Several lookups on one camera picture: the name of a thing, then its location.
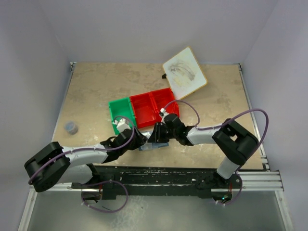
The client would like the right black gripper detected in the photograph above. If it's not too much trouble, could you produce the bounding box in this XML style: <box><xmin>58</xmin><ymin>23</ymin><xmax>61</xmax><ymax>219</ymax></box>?
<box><xmin>148</xmin><ymin>123</ymin><xmax>178</xmax><ymax>144</ymax></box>

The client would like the blue card holder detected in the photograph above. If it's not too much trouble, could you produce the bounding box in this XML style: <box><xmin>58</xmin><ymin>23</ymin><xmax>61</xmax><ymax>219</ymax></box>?
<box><xmin>139</xmin><ymin>131</ymin><xmax>169</xmax><ymax>151</ymax></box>

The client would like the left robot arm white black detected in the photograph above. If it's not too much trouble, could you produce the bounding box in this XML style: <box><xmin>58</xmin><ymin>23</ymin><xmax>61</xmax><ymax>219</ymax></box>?
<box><xmin>24</xmin><ymin>128</ymin><xmax>149</xmax><ymax>193</ymax></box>

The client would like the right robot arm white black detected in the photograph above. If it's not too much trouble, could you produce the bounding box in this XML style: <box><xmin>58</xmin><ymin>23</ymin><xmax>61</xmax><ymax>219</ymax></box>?
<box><xmin>148</xmin><ymin>114</ymin><xmax>259</xmax><ymax>188</ymax></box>

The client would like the green plastic bin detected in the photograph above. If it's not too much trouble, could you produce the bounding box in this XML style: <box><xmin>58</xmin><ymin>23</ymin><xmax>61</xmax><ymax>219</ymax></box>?
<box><xmin>108</xmin><ymin>97</ymin><xmax>137</xmax><ymax>135</ymax></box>

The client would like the red double plastic bin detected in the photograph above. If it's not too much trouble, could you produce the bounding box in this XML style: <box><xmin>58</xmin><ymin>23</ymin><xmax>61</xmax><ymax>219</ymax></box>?
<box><xmin>129</xmin><ymin>88</ymin><xmax>175</xmax><ymax>128</ymax></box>

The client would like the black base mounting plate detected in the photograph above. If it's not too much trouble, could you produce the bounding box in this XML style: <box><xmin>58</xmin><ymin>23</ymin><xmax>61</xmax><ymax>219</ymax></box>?
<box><xmin>72</xmin><ymin>166</ymin><xmax>243</xmax><ymax>200</ymax></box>

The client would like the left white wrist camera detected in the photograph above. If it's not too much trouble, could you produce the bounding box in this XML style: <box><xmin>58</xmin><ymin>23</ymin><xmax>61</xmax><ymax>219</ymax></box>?
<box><xmin>113</xmin><ymin>118</ymin><xmax>130</xmax><ymax>134</ymax></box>

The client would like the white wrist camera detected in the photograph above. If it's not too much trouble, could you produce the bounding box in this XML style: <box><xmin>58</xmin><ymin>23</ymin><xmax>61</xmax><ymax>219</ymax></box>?
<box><xmin>113</xmin><ymin>118</ymin><xmax>130</xmax><ymax>134</ymax></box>
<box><xmin>159</xmin><ymin>108</ymin><xmax>169</xmax><ymax>120</ymax></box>

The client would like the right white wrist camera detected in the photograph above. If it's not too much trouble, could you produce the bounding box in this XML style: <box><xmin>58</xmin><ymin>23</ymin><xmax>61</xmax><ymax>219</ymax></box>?
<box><xmin>159</xmin><ymin>108</ymin><xmax>169</xmax><ymax>120</ymax></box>

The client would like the white board wooden frame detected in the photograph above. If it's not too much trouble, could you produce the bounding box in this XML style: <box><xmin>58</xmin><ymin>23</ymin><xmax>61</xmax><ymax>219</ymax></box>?
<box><xmin>163</xmin><ymin>46</ymin><xmax>208</xmax><ymax>100</ymax></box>

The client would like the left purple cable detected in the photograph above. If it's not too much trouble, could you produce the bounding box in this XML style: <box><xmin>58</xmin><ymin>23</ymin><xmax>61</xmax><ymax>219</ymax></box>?
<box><xmin>28</xmin><ymin>115</ymin><xmax>135</xmax><ymax>214</ymax></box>

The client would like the purple cable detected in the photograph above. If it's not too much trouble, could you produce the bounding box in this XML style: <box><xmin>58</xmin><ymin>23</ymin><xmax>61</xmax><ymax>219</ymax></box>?
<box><xmin>28</xmin><ymin>115</ymin><xmax>135</xmax><ymax>214</ymax></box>
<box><xmin>160</xmin><ymin>99</ymin><xmax>270</xmax><ymax>207</ymax></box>

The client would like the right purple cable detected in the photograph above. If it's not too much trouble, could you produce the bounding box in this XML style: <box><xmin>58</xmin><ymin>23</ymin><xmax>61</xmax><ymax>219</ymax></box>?
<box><xmin>160</xmin><ymin>99</ymin><xmax>270</xmax><ymax>207</ymax></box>

